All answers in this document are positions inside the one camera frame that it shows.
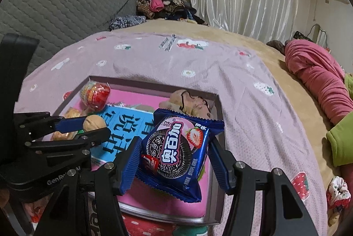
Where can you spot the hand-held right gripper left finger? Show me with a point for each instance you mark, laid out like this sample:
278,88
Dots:
129,167

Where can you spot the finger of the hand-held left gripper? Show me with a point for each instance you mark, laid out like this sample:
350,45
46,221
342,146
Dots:
77,142
71,123

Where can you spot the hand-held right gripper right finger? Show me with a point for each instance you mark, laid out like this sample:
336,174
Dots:
220,167

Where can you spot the yellow cake packet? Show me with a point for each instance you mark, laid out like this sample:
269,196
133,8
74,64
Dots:
73,112

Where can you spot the clear rice cracker packet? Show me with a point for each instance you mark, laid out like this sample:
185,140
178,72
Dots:
60,136

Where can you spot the walnut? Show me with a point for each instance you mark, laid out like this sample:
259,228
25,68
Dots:
95,122

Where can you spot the blue cookie packet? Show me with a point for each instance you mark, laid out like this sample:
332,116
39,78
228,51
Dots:
176,153

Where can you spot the shallow grey box pink inside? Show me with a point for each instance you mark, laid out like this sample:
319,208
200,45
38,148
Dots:
165,205

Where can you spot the red wrapped lollipop candy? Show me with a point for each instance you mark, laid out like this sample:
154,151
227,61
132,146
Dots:
95,95

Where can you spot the brown chocolate drizzled puff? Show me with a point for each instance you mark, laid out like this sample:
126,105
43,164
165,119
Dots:
190,103

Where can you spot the pink strawberry printed blanket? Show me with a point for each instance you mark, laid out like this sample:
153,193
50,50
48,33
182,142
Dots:
220,73

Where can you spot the beige bed sheet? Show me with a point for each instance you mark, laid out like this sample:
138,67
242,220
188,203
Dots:
289,92

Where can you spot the grey quilted headboard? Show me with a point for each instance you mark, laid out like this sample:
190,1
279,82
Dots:
63,10

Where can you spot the blue floral cloth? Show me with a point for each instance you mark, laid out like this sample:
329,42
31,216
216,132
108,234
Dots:
126,22

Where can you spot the green cloth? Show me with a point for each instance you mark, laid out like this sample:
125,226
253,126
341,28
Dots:
342,142

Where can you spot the brown cloth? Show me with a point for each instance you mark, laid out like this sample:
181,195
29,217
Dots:
275,46

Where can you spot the pink quilt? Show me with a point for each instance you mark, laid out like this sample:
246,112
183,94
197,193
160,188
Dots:
317,73

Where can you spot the pile of clothes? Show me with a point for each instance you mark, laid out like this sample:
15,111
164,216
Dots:
165,1

